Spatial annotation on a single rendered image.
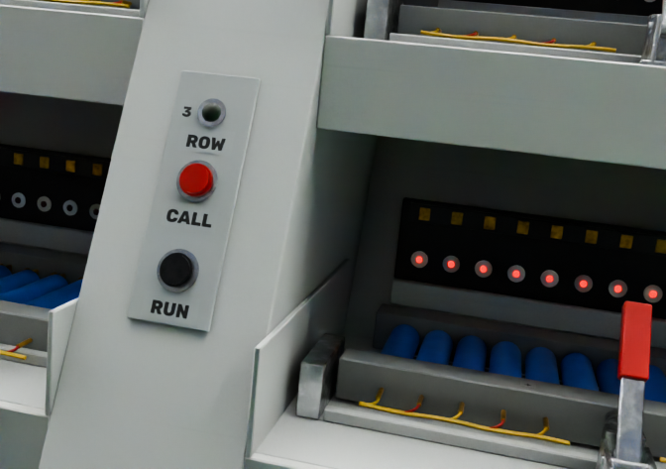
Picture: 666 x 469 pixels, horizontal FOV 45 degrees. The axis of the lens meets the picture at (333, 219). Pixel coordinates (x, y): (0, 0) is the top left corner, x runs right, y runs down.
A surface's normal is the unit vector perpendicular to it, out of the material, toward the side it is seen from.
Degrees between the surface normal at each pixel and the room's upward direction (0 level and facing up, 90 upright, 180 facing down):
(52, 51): 111
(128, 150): 90
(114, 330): 90
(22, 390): 21
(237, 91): 90
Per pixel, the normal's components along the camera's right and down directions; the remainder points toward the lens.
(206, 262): -0.17, -0.22
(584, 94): -0.22, 0.15
